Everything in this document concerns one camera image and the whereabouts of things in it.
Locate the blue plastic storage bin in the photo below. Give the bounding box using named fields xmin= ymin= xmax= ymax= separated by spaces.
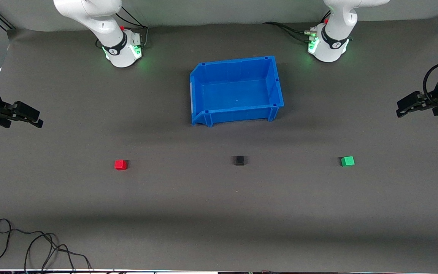
xmin=189 ymin=56 xmax=284 ymax=127

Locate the dark grey table mat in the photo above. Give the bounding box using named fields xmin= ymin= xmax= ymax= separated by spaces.
xmin=0 ymin=14 xmax=438 ymax=272

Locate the loose black cable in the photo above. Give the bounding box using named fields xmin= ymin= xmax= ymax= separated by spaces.
xmin=0 ymin=218 xmax=92 ymax=272

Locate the black right arm base cable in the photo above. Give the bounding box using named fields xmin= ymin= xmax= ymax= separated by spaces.
xmin=96 ymin=7 xmax=149 ymax=50

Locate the black arm base cable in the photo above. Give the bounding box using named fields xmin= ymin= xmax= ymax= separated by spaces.
xmin=262 ymin=11 xmax=332 ymax=43
xmin=96 ymin=7 xmax=149 ymax=50

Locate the black left arm base cable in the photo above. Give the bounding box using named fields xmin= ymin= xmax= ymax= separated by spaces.
xmin=262 ymin=11 xmax=332 ymax=43

